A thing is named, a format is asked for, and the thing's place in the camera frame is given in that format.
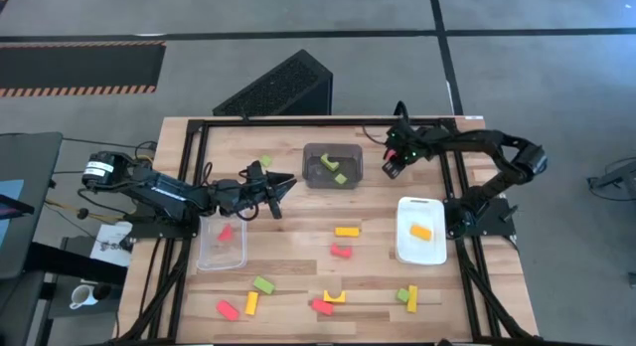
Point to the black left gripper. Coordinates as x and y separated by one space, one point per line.
238 194

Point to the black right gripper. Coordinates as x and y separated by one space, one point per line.
407 144

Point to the small green block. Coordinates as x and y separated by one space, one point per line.
266 161
402 295

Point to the green notched block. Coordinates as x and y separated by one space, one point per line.
325 159

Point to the green cube block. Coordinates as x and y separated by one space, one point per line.
341 179

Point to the small yellow block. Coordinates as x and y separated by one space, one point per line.
421 232

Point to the red triangle block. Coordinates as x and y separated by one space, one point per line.
226 233

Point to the yellow rectangular block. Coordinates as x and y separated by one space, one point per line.
412 300
347 231
252 303

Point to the red arch block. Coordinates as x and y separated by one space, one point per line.
342 254

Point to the green rectangular block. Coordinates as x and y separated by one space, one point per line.
264 285

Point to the yellow arch block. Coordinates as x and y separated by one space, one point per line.
334 300

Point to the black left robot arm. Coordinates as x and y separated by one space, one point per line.
164 192

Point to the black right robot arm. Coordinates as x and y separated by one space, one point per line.
497 142

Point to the grey translucent bin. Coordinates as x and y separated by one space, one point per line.
313 177

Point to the white plastic bin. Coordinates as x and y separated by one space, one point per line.
422 251

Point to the clear plastic bin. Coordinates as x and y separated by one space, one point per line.
221 256

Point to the black perforated box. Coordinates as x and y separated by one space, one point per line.
278 87

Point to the white paper sheet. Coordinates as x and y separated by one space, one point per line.
111 246

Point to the white mug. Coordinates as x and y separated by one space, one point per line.
84 295

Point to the black side stand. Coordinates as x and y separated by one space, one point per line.
64 259

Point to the black floor stand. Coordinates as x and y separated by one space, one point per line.
621 179

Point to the black hazard-striped floor mat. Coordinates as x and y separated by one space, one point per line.
79 67

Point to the dark side desk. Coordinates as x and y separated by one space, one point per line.
30 157

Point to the black aluminium rig frame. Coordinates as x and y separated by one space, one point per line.
298 122

